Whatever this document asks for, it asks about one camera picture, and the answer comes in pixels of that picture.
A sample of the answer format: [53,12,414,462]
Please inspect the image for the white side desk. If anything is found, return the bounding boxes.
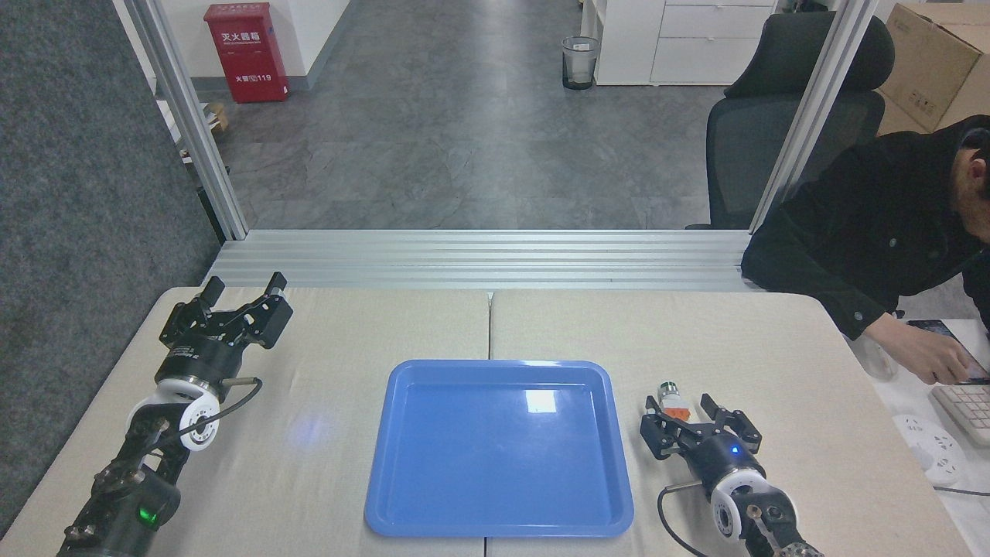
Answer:
[847,319,990,557]

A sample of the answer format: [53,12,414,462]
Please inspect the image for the white power strip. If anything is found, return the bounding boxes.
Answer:
[893,414,968,487]

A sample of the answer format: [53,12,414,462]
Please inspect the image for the red fire extinguisher box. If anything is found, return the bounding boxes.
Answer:
[203,2,291,104]

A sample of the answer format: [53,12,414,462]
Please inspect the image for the person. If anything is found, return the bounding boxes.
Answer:
[740,114,990,341]

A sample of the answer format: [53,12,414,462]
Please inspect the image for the silver aluminium frame rail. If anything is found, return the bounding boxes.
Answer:
[203,229,768,293]

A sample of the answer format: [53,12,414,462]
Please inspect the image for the white drawer cabinet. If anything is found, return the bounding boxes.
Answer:
[580,0,779,87]

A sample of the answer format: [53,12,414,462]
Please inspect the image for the blue plastic tray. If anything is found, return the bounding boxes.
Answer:
[364,359,635,538]

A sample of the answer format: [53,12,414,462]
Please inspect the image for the grey felt partition panel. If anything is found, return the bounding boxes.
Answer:
[0,0,227,536]

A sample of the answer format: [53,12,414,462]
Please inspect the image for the grey mesh waste bin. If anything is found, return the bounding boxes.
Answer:
[562,36,601,91]

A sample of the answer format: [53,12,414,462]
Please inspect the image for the black office chair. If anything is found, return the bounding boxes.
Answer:
[684,12,896,231]

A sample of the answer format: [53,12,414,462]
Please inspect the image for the silver aluminium post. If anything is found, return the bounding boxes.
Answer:
[749,0,880,231]
[114,0,249,241]

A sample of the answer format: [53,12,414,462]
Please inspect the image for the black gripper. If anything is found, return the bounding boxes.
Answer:
[157,271,295,389]
[640,394,767,489]

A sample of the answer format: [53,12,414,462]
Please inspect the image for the brown cardboard box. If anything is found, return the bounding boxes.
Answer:
[878,2,990,137]

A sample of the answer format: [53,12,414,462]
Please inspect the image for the white orange switch part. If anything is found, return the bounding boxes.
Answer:
[656,381,693,424]

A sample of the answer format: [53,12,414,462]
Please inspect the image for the clear plastic container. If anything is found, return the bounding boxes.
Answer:
[857,338,900,382]

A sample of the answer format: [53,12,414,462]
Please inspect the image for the person's hand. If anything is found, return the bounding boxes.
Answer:
[865,313,990,386]

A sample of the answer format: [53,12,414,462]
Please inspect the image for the black smartphone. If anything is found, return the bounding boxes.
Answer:
[906,319,990,386]

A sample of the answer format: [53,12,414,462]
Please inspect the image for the white keyboard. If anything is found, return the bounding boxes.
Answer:
[931,384,990,449]

